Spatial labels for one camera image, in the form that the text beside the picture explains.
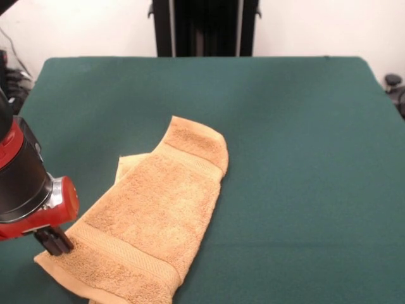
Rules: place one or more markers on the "dark green tablecloth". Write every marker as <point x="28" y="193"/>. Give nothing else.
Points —
<point x="300" y="158"/>

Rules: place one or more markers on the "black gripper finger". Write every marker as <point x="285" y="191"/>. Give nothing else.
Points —
<point x="47" y="242"/>
<point x="63" y="239"/>

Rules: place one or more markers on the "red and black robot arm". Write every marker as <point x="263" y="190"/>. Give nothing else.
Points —
<point x="22" y="183"/>

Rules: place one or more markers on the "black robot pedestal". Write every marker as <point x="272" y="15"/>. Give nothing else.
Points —
<point x="205" y="28"/>

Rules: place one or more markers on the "tan terry towel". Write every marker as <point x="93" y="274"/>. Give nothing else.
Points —
<point x="152" y="221"/>

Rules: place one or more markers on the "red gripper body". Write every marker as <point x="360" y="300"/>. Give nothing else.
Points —
<point x="68" y="202"/>

